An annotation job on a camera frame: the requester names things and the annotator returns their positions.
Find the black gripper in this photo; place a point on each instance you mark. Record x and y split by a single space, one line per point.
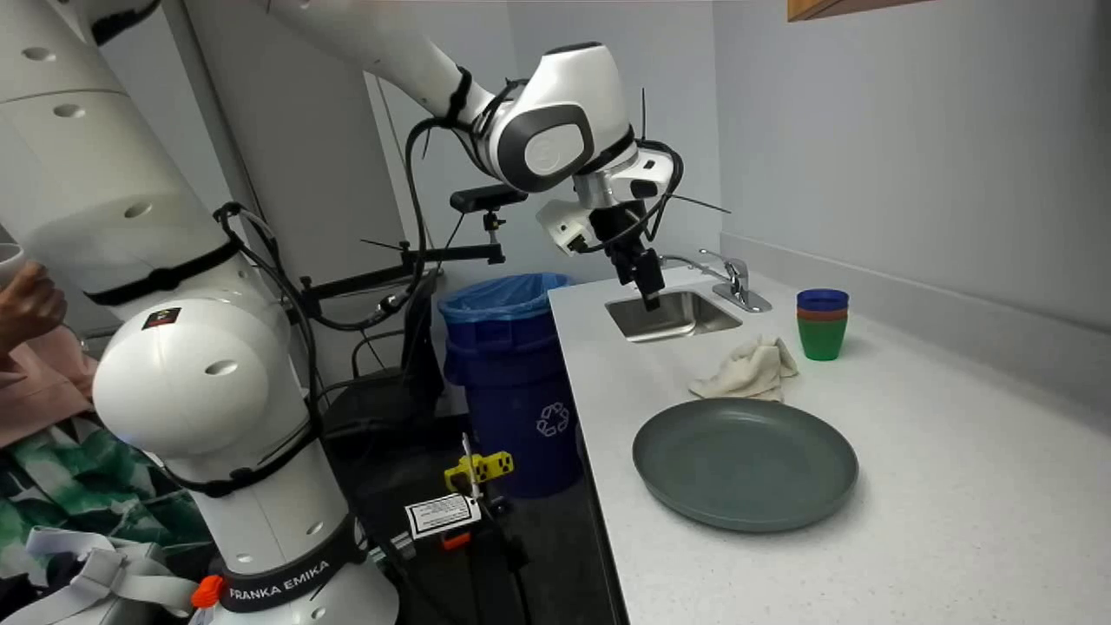
632 262

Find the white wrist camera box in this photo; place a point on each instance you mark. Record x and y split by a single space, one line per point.
571 227

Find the black camera on stand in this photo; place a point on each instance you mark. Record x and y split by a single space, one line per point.
484 200

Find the blue plastic cup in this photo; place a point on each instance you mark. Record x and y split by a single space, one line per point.
822 300

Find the orange plastic cup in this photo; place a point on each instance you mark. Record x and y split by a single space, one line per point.
824 317

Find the grey round plate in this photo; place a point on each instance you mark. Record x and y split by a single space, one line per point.
743 462

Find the green plastic cup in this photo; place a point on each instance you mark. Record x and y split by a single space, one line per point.
822 338

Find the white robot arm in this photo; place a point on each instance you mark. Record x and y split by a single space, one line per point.
200 362

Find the yellow black clamp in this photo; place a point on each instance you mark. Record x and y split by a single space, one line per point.
474 471

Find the blue recycling bin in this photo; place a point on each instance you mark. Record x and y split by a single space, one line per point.
506 352

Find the beige cloth towel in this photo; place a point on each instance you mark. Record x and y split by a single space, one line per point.
756 368

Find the chrome faucet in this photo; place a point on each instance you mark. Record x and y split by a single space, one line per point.
730 278

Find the steel sink basin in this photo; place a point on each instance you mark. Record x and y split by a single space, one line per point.
675 313

